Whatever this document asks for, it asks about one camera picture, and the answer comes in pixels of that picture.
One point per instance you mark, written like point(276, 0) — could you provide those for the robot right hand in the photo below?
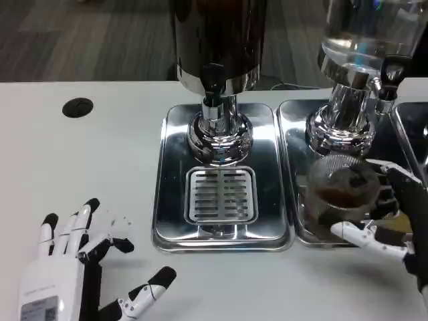
point(411, 214)

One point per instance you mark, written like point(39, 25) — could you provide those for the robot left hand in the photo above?
point(50, 274)

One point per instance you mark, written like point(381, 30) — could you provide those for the clear ribbed glass cup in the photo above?
point(337, 200)

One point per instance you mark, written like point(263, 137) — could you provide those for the steel drip tray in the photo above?
point(267, 167)
point(297, 140)
point(413, 133)

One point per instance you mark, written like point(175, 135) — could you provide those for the clear drink dispenser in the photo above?
point(347, 100)

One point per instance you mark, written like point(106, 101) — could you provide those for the black tap lever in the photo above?
point(212, 78)
point(393, 72)

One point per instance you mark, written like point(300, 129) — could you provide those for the black round counter grommet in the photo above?
point(77, 107)

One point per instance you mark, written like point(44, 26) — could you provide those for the bright steel drip grid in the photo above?
point(220, 194)

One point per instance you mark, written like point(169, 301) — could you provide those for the dark drink dispenser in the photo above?
point(217, 40)

